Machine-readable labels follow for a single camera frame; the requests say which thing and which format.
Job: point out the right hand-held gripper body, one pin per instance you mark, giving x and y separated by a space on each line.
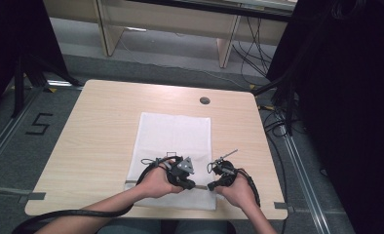
225 170

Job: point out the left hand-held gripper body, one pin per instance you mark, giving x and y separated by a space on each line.
184 167

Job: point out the white towel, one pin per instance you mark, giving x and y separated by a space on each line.
173 136

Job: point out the person's right hand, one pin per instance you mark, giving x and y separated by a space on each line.
238 193

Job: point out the person's left hand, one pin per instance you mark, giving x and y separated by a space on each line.
154 183

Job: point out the round black table grommet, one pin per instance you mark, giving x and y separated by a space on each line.
205 100

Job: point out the black metal stand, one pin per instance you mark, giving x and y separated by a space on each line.
289 104
18 87

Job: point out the black curtain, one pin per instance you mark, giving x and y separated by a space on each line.
349 97
14 39

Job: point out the light wooden desk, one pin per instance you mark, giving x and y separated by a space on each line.
167 16

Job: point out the gray floor strip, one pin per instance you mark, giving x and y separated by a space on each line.
8 191

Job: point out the metal floor rail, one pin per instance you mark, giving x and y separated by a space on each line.
305 182
11 126

